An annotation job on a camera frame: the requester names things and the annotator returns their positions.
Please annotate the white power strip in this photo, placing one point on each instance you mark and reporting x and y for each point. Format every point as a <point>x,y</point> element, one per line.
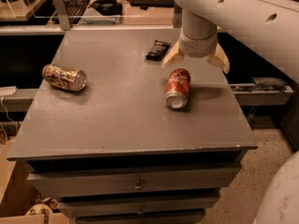
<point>7,91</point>

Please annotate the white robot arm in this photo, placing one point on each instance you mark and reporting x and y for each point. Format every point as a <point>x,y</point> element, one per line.
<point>268,27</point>

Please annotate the black laptop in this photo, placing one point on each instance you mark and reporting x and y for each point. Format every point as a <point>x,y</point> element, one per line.
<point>152,3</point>

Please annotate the bottom grey drawer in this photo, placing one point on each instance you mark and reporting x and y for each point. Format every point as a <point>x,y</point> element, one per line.
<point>169,217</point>

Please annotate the middle grey drawer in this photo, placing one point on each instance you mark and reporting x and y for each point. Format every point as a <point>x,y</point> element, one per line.
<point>111,205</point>

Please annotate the left grey metal post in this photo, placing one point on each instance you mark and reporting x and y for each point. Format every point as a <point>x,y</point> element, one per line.
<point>62,15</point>

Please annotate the brown patterned drink can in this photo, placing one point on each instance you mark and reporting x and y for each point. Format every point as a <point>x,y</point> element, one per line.
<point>64,78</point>

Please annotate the black computer keyboard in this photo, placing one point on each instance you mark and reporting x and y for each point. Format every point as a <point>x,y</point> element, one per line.
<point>75,9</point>

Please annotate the grey metal rail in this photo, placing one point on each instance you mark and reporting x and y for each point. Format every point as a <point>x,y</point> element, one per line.
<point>263,91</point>

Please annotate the right grey metal post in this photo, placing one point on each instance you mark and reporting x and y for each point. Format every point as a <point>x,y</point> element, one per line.
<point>177,16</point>

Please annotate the black headphones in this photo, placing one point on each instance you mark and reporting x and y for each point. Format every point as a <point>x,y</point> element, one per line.
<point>107,7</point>

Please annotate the cardboard box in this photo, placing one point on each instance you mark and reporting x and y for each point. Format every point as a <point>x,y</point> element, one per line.
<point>17,196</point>

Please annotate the top grey drawer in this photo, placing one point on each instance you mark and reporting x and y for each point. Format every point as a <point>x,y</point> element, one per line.
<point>134,180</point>

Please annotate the grey drawer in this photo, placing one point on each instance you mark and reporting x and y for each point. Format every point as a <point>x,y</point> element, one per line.
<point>111,205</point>
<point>169,217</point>
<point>134,180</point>

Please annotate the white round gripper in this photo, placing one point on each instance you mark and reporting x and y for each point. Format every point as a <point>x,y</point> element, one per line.
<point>198,47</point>

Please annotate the grey metal post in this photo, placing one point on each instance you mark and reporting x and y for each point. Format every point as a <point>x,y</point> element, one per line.
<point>177,16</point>
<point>62,15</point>

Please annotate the black snack bar wrapper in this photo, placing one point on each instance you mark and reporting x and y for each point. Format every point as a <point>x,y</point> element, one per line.
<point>157,51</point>

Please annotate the red coke can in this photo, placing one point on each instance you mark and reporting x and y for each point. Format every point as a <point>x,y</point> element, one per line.
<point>176,92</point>

